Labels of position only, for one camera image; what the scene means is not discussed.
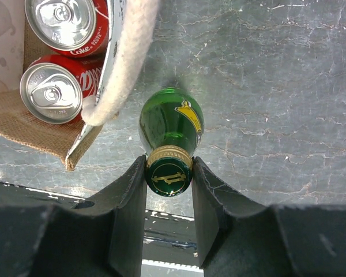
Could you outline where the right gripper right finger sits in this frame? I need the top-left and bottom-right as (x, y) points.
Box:
(192, 158), (346, 276)

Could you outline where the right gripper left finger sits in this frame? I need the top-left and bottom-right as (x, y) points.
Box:
(0, 156), (146, 276)

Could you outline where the green glass bottle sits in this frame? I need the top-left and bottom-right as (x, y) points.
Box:
(139, 87), (204, 197)

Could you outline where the red cola can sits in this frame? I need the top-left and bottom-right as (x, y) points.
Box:
(24, 0), (109, 58)
(20, 55), (104, 124)

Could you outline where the red cola can front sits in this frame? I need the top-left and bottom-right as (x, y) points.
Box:
(24, 0), (109, 58)

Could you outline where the burlap canvas tote bag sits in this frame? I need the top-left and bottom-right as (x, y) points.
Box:
(0, 1), (160, 170)

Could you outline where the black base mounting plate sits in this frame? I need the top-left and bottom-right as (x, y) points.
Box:
(0, 182), (199, 266)

